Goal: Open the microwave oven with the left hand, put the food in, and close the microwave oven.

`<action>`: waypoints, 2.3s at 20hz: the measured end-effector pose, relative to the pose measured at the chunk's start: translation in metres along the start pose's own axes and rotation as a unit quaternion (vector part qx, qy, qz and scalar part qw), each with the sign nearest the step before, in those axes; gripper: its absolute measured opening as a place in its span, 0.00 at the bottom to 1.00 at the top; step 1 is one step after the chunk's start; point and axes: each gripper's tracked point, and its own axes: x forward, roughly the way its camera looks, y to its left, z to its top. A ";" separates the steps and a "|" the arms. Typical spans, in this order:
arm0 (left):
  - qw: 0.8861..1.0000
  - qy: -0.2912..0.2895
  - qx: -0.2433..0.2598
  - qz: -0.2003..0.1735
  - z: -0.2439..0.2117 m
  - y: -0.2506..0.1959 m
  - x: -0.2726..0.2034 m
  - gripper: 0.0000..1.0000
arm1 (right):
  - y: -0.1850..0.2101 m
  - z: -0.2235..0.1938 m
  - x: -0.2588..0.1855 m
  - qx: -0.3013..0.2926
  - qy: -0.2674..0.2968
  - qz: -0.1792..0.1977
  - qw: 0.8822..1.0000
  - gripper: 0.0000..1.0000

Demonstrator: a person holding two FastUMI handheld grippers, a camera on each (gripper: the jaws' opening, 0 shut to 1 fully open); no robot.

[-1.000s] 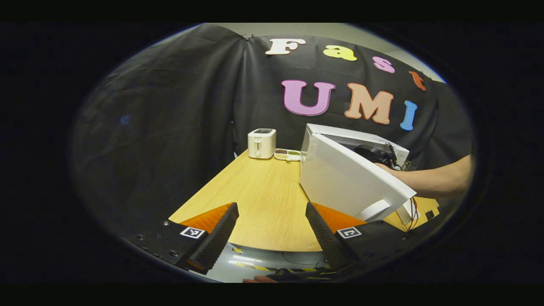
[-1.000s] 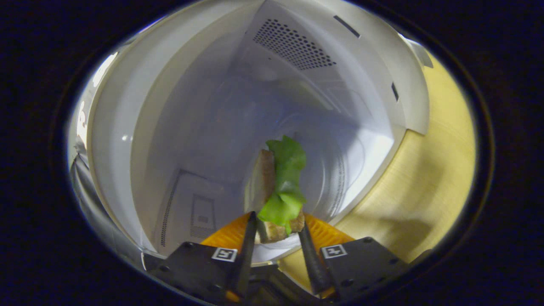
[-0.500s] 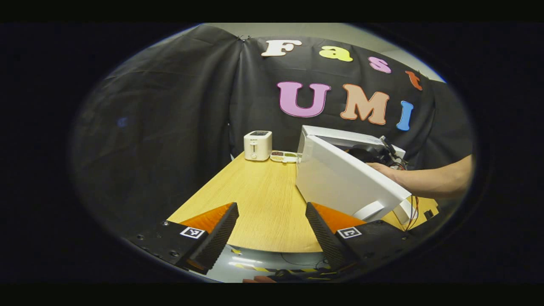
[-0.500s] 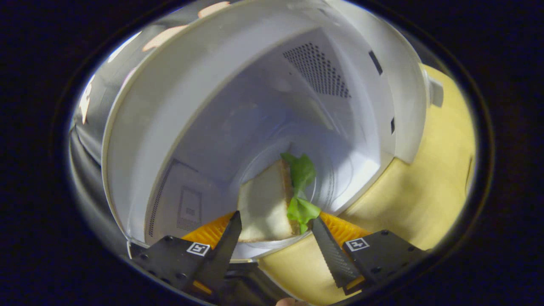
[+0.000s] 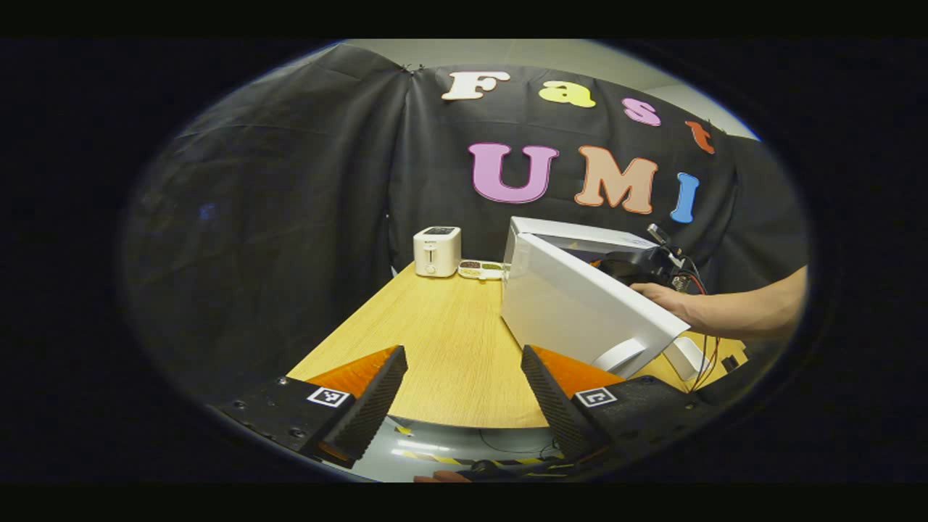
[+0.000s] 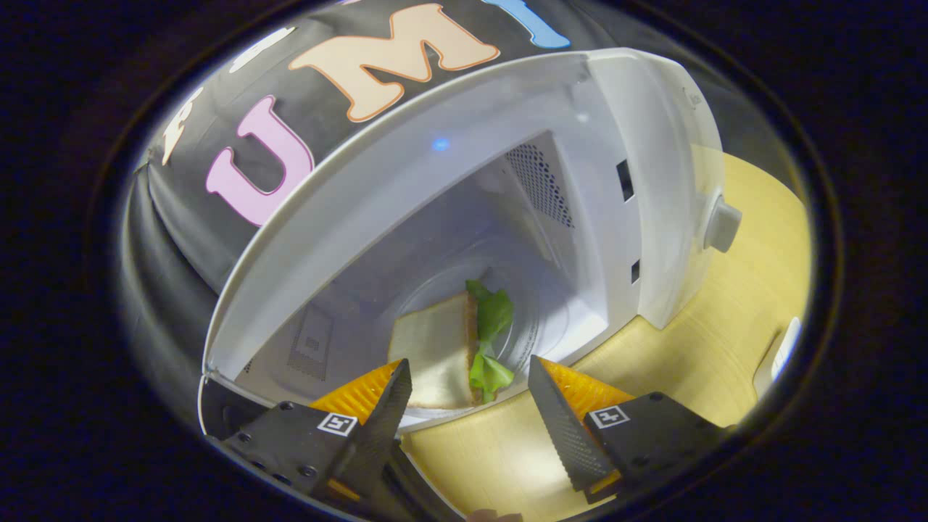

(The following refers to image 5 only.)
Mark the black backdrop cloth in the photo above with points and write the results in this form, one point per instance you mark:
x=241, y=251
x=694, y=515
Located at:
x=254, y=239

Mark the small divided snack tray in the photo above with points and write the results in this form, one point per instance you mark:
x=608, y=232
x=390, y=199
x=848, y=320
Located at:
x=480, y=270

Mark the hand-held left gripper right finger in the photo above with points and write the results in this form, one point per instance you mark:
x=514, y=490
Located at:
x=551, y=399

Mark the white microwave oven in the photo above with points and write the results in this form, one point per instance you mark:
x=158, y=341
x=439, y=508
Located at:
x=573, y=304

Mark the white toaster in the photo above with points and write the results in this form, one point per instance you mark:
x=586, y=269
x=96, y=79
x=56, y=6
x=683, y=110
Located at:
x=436, y=252

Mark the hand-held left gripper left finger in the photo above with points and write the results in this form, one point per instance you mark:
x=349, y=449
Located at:
x=373, y=399

